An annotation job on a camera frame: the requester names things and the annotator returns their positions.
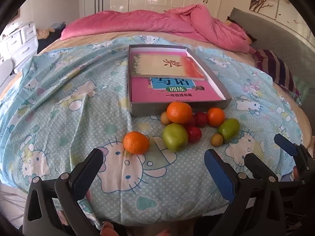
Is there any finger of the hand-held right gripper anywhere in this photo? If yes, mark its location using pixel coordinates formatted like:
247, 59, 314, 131
244, 153, 277, 178
274, 134, 312, 177

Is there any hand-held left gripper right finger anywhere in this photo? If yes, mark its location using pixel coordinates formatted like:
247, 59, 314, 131
204, 149, 281, 236

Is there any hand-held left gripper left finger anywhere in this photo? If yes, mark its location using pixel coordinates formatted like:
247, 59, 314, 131
23, 148, 104, 236

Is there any small brown longan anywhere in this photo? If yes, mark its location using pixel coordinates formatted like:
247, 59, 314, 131
211, 133, 224, 147
160, 111, 172, 126

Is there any green apple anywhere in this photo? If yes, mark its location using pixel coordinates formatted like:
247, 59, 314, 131
219, 118, 240, 143
162, 123, 189, 152

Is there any small orange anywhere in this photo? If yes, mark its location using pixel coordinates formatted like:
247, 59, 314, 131
207, 108, 226, 127

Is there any large orange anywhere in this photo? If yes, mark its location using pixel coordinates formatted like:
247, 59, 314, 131
167, 101, 193, 124

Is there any grey cardboard box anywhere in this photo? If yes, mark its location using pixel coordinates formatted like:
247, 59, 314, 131
127, 44, 233, 117

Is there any floral patterned cloth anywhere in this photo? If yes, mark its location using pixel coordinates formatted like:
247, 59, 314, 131
288, 88, 303, 106

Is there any cat print bedsheet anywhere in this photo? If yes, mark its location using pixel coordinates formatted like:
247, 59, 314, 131
0, 36, 310, 227

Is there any striped cloth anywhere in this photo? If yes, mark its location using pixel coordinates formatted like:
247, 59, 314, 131
253, 49, 296, 91

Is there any pink book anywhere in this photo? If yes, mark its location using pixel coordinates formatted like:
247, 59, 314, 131
130, 50, 227, 103

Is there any grey padded headboard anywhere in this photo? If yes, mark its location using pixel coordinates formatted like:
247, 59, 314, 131
226, 7, 315, 138

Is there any beige and red book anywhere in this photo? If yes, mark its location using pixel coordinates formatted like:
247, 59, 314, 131
130, 54, 205, 81

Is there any white chair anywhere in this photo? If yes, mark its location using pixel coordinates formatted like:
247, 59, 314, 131
0, 59, 14, 89

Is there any beige bed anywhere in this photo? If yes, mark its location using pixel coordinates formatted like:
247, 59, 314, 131
37, 29, 313, 153

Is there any brown plush toy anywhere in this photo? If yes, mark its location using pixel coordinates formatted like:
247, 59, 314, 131
37, 28, 56, 40

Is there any white drawer cabinet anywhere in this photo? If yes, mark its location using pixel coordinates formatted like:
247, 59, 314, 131
0, 22, 38, 72

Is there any pink quilt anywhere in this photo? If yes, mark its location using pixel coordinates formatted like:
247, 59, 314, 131
60, 4, 256, 53

